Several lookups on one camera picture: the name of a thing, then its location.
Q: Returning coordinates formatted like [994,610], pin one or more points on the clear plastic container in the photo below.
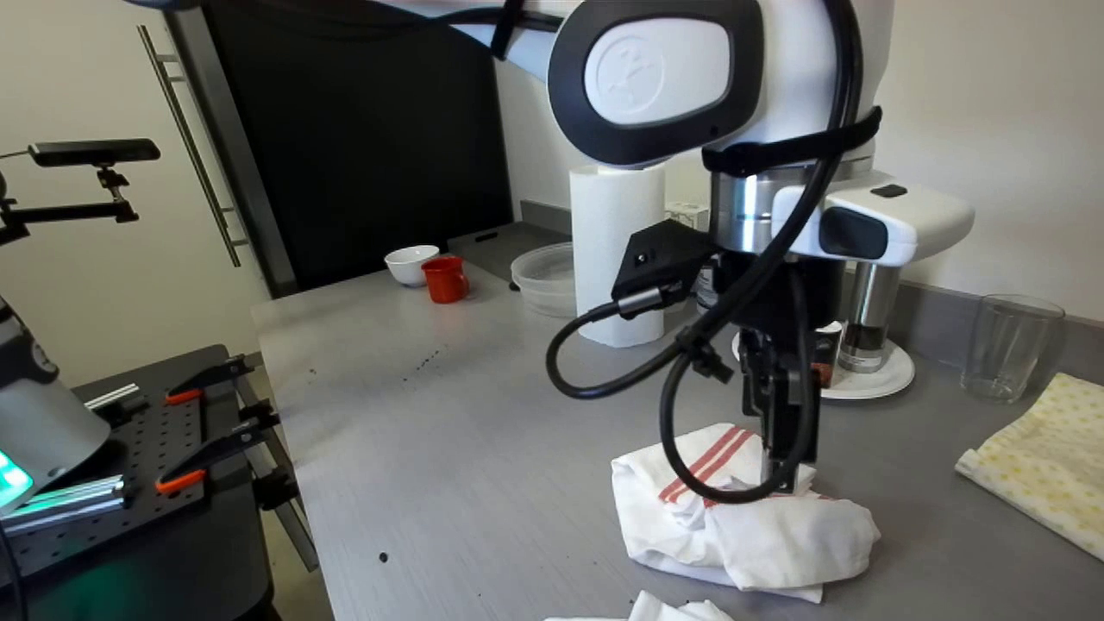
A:
[542,280]

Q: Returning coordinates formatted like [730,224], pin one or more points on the small white plate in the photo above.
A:
[875,382]

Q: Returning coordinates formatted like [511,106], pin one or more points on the white towel with red stripes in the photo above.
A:
[760,541]

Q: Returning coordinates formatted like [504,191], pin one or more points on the white paper towel roll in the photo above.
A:
[616,265]

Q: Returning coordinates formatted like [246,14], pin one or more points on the aluminium rail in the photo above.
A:
[71,497]

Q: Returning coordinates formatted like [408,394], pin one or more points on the white ceramic bowl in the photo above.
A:
[412,265]

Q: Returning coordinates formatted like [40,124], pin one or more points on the clear glass tumbler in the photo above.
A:
[1012,351]

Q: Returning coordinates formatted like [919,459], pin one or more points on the red plastic cup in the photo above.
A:
[445,280]

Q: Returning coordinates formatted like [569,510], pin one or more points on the black stereo camera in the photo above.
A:
[90,150]

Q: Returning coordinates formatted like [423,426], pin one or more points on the black optical breadboard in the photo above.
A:
[138,459]

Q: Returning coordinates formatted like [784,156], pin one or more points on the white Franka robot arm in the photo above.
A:
[657,73]

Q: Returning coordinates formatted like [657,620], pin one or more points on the black robot table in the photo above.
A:
[159,576]

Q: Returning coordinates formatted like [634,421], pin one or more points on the white label strip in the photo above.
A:
[110,400]

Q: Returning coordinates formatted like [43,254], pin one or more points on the pale yellow cloth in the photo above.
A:
[1038,459]

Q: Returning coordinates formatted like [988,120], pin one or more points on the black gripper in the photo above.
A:
[764,300]

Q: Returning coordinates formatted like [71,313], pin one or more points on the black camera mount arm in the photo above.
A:
[71,211]

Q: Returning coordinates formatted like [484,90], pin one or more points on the black clamp with orange tip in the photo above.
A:
[212,382]
[219,454]

